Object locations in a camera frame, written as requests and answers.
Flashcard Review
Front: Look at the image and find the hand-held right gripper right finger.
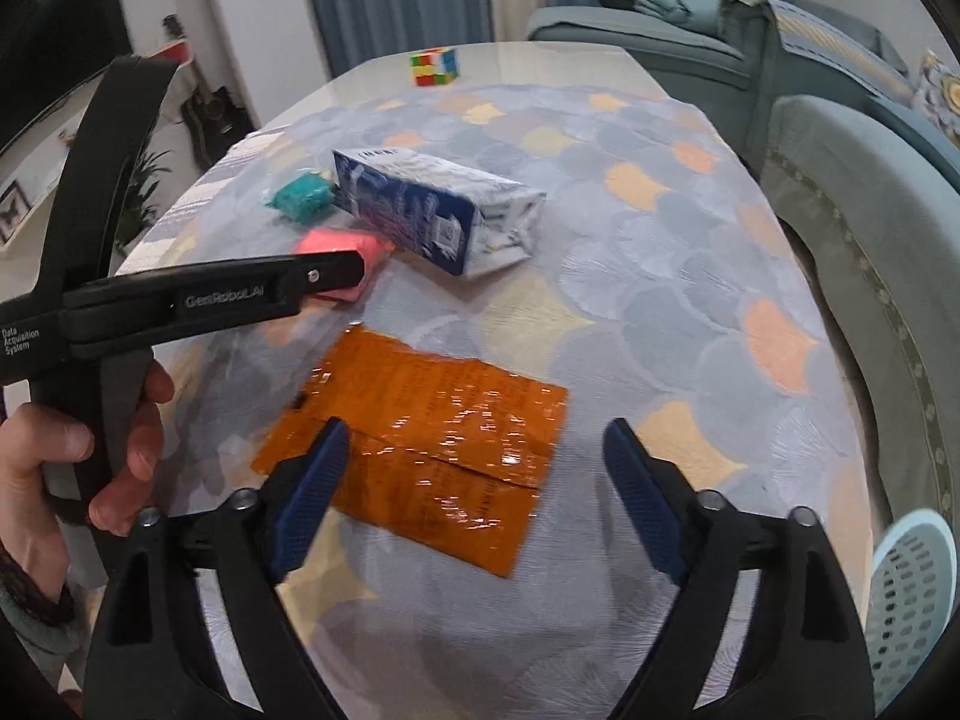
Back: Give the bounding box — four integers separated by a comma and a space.
602, 418, 878, 720

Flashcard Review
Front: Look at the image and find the folded teal blanket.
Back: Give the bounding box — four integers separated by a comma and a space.
637, 0, 732, 25

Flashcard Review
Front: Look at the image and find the small butterfly dark frame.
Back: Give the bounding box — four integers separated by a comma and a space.
0, 178, 32, 245

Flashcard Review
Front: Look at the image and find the black television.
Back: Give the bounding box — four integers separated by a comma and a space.
0, 0, 132, 158

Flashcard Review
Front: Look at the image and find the person's left forearm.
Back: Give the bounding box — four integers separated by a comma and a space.
0, 536, 95, 698

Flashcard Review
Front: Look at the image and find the teal small packet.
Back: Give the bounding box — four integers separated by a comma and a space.
264, 171, 335, 224

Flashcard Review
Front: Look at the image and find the light blue plastic basket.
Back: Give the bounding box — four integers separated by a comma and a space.
862, 508, 960, 717

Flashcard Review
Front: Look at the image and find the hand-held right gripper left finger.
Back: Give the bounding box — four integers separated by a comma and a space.
82, 418, 353, 720

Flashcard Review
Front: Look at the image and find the blue beige curtain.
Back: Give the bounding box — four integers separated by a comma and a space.
300, 0, 796, 80

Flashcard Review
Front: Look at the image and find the black acoustic guitar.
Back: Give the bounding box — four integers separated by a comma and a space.
161, 13, 252, 170

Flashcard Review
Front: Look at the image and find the floral sofa pillow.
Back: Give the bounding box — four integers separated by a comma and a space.
916, 51, 960, 140

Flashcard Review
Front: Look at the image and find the person's left hand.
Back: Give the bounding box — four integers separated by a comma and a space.
0, 360, 175, 586

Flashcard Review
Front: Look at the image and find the colourful puzzle cube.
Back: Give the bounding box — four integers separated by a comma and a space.
409, 49, 460, 88

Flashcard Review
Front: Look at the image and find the teal corner sofa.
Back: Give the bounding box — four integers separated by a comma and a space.
525, 0, 960, 541

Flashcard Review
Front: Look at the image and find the orange foil snack wrapper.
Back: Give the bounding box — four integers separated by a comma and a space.
251, 326, 569, 580

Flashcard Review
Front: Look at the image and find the blue white drink carton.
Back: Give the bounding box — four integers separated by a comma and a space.
331, 148, 546, 277

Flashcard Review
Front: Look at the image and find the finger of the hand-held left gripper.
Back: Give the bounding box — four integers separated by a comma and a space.
292, 250, 370, 311

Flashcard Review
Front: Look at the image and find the pink small packet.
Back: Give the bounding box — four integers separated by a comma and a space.
295, 227, 395, 306

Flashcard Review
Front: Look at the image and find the green potted plant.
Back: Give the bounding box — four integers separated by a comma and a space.
112, 150, 173, 248

